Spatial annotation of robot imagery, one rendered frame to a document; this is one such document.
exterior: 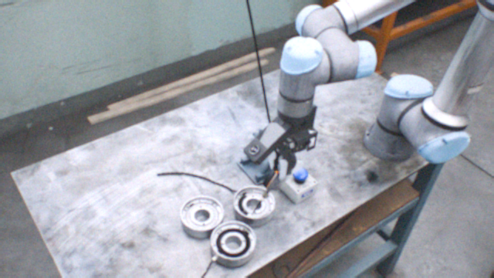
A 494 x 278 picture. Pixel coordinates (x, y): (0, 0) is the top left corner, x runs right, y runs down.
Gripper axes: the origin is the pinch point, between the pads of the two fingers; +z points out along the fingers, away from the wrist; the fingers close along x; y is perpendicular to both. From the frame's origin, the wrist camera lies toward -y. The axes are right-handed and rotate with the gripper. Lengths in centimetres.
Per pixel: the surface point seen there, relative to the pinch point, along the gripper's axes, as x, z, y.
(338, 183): -1.8, 13.2, 21.1
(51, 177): 39, 13, -44
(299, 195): -1.7, 9.7, 6.8
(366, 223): -5, 38, 36
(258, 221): -2.6, 10.2, -6.3
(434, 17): 107, 66, 215
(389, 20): 105, 55, 167
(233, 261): -9.0, 9.7, -17.7
